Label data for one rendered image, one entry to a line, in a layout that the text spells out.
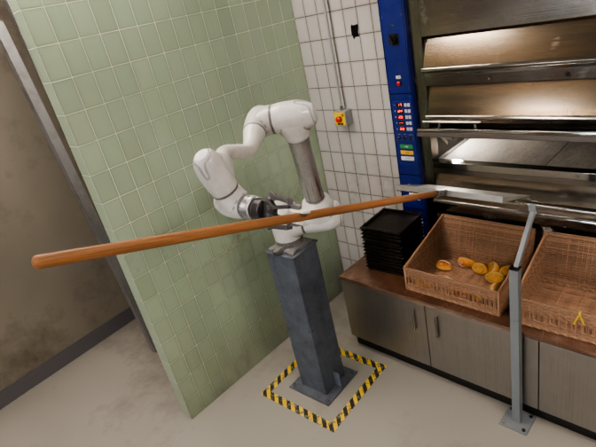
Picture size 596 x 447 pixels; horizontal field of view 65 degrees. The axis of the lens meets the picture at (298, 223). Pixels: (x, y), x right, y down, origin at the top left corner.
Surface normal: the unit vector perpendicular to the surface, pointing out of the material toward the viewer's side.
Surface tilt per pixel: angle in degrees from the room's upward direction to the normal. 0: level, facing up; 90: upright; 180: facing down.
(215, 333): 90
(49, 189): 90
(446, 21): 90
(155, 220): 90
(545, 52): 70
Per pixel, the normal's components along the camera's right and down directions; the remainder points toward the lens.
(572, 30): -0.70, 0.11
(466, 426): -0.21, -0.88
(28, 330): 0.75, 0.13
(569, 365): -0.67, 0.44
